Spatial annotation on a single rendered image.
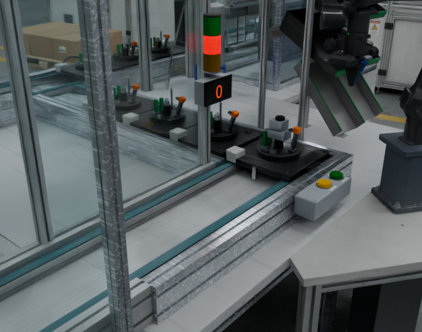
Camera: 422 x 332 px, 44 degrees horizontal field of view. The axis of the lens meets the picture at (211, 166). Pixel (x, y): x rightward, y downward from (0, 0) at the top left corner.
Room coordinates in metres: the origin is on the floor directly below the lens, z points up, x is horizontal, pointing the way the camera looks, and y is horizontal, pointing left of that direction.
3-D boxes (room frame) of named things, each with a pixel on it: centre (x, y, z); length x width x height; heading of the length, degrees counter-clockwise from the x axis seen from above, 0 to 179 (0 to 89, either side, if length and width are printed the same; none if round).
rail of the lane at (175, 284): (1.22, -0.15, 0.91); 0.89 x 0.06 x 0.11; 140
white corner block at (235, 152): (1.52, -0.08, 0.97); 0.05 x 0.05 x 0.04; 50
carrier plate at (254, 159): (1.53, -0.22, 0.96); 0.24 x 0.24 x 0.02; 50
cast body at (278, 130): (1.54, -0.21, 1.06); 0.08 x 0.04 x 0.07; 50
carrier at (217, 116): (1.70, -0.02, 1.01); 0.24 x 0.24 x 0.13; 50
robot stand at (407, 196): (1.42, -0.60, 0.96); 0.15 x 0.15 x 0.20; 13
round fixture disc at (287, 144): (1.53, -0.22, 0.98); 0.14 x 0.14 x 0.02
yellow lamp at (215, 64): (1.46, 0.00, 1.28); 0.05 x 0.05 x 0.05
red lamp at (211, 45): (1.46, 0.00, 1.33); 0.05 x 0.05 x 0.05
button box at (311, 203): (1.33, -0.32, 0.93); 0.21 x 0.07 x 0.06; 140
